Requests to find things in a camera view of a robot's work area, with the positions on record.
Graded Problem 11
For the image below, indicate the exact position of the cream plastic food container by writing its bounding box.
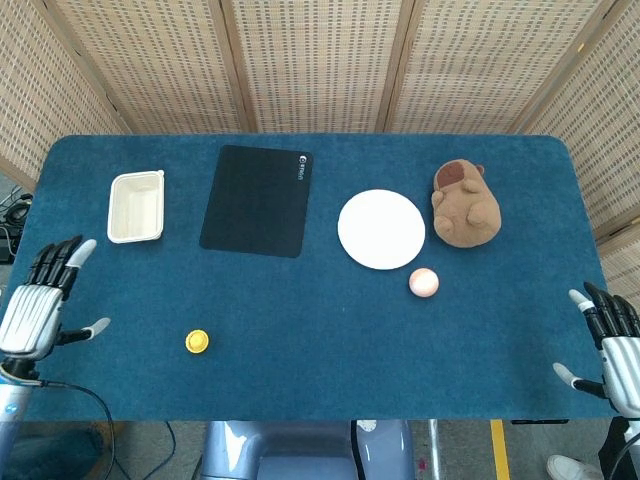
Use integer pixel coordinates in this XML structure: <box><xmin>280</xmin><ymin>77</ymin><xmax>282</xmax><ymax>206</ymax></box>
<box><xmin>106</xmin><ymin>169</ymin><xmax>166</xmax><ymax>245</ymax></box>

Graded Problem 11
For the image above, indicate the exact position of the yellow round plastic cup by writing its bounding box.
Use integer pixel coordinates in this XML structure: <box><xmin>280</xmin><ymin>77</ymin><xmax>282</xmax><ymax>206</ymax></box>
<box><xmin>184</xmin><ymin>329</ymin><xmax>211</xmax><ymax>356</ymax></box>

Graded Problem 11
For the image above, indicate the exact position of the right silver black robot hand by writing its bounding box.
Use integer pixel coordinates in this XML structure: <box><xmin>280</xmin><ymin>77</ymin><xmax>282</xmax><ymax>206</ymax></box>
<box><xmin>552</xmin><ymin>282</ymin><xmax>640</xmax><ymax>416</ymax></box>

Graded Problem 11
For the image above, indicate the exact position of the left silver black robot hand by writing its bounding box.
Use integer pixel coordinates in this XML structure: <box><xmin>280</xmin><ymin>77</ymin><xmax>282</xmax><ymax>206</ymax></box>
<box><xmin>0</xmin><ymin>235</ymin><xmax>111</xmax><ymax>359</ymax></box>

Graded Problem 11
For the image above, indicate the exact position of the white round plate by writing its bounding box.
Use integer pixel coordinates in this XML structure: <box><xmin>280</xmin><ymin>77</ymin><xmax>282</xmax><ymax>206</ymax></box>
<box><xmin>337</xmin><ymin>189</ymin><xmax>427</xmax><ymax>272</ymax></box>

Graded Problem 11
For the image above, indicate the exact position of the brown capybara plush toy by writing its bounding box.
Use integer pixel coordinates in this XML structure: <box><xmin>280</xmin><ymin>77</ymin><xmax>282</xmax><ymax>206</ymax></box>
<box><xmin>431</xmin><ymin>159</ymin><xmax>503</xmax><ymax>250</ymax></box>

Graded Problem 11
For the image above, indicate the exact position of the blue table cloth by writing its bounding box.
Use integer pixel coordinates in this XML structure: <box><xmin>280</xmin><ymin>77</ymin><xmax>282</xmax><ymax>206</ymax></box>
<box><xmin>22</xmin><ymin>133</ymin><xmax>616</xmax><ymax>422</ymax></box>

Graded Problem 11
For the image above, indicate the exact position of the metal table leg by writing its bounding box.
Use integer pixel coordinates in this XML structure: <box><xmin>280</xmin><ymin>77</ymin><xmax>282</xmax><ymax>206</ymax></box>
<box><xmin>427</xmin><ymin>419</ymin><xmax>442</xmax><ymax>480</ymax></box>

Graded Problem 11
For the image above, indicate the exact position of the white shoe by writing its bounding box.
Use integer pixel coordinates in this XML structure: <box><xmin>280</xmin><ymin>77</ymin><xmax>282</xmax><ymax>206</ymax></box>
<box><xmin>546</xmin><ymin>453</ymin><xmax>604</xmax><ymax>480</ymax></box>

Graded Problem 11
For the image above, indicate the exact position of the black cable bundle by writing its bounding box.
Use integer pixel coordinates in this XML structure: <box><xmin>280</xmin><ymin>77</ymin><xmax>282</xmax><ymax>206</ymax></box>
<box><xmin>0</xmin><ymin>189</ymin><xmax>32</xmax><ymax>265</ymax></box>

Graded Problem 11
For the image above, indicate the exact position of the pale pink ball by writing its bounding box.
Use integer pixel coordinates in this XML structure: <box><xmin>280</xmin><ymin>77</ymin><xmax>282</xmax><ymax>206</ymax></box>
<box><xmin>408</xmin><ymin>267</ymin><xmax>441</xmax><ymax>299</ymax></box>

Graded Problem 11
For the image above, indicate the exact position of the blue grey robot torso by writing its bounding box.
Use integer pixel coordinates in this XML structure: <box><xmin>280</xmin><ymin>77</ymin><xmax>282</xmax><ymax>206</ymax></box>
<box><xmin>199</xmin><ymin>419</ymin><xmax>416</xmax><ymax>480</ymax></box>

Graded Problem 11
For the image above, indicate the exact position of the black mouse pad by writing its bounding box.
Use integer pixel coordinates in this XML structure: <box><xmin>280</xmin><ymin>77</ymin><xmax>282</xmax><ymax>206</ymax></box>
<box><xmin>199</xmin><ymin>144</ymin><xmax>314</xmax><ymax>259</ymax></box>

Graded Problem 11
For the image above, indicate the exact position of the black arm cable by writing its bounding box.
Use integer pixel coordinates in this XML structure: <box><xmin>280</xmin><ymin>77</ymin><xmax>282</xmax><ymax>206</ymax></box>
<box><xmin>38</xmin><ymin>379</ymin><xmax>117</xmax><ymax>480</ymax></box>

